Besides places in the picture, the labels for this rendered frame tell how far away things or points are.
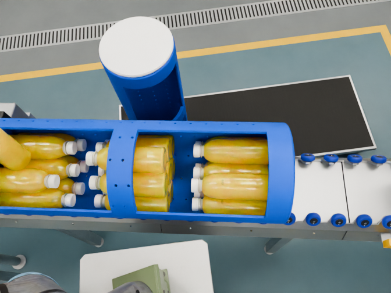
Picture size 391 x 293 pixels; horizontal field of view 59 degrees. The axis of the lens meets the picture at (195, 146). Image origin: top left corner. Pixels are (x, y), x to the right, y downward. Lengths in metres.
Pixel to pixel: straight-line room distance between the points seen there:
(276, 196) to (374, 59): 2.03
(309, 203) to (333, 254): 0.99
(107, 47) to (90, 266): 0.78
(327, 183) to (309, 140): 0.95
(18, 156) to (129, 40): 0.59
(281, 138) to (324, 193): 0.36
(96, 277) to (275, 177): 0.50
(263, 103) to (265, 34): 0.70
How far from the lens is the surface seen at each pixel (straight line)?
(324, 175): 1.22
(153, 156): 0.90
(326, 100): 2.30
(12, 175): 1.08
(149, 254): 0.90
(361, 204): 1.22
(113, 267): 0.91
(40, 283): 0.80
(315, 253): 2.11
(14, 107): 1.59
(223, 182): 0.92
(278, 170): 0.86
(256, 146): 0.96
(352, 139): 2.21
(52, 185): 1.04
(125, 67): 1.28
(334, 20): 2.93
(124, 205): 0.92
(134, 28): 1.39
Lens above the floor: 2.02
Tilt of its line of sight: 66 degrees down
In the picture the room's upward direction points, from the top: 8 degrees counter-clockwise
